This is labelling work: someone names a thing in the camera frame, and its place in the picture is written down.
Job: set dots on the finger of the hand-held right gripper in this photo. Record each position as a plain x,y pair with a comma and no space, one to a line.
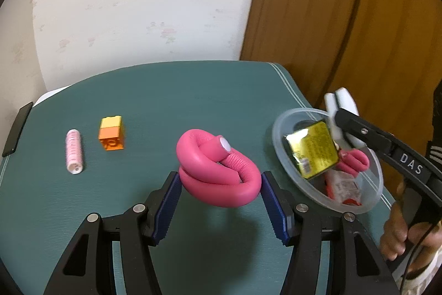
362,136

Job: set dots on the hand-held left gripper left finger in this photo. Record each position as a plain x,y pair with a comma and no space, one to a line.
169,201

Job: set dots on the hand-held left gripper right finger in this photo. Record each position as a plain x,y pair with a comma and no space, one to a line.
276,208

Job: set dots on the white sponge block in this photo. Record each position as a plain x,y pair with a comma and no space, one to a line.
342,98

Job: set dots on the yellow-green foil packet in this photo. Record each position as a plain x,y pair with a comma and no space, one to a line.
310,150

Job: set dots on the clear packet with red print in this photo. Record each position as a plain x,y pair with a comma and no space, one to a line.
342,188

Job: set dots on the twisted pink foam curler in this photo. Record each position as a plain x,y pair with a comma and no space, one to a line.
207,156

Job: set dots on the clear plastic bowl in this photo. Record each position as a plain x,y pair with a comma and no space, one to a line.
281,143

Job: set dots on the person's right hand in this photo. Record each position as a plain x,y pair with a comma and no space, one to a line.
393,229

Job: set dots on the dark striped jacket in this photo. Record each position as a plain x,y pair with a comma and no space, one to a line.
436,129

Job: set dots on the orange and yellow toy brick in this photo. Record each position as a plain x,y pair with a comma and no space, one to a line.
110,136

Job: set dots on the green tablecloth with white stripes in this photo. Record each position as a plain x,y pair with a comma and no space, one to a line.
155,98

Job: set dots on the small pink hair roller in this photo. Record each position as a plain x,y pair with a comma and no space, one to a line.
74,151

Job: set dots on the wooden door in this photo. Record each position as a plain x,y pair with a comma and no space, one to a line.
310,4

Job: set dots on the white table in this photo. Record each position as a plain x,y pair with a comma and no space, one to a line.
51,94

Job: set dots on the black smartphone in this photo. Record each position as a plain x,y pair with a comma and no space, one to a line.
17,129

